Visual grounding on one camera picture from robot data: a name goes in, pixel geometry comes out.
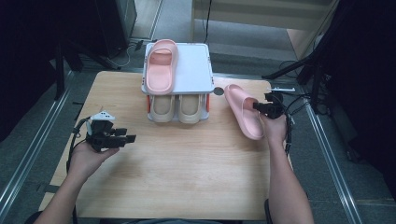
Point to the person's right hand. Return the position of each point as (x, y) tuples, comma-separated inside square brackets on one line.
[(275, 130)]

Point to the beige clog slipper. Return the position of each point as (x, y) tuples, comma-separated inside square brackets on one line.
[(190, 109), (162, 109)]

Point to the black cabinet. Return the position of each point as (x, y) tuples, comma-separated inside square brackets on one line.
[(115, 25)]

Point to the pink slipper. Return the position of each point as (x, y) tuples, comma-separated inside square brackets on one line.
[(160, 74), (241, 105)]

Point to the black plug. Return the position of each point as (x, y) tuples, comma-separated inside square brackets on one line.
[(138, 45)]

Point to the metal floor rail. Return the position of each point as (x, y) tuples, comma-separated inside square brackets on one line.
[(34, 149), (333, 168)]

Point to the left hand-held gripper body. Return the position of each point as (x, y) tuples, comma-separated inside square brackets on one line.
[(101, 137)]

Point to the light wooden furniture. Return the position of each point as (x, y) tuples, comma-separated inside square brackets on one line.
[(264, 15)]

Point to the dark tape piece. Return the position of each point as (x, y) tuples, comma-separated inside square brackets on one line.
[(49, 188)]

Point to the black metal stand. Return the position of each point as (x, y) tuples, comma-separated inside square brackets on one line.
[(59, 71), (292, 67)]

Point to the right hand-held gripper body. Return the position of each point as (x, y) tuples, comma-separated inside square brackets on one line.
[(274, 105)]

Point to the white shoe rack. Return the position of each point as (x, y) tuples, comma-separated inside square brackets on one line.
[(194, 68)]

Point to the dark round sticker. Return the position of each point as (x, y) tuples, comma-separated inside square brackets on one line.
[(218, 91)]

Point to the person's left hand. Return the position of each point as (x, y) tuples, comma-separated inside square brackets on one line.
[(84, 161)]

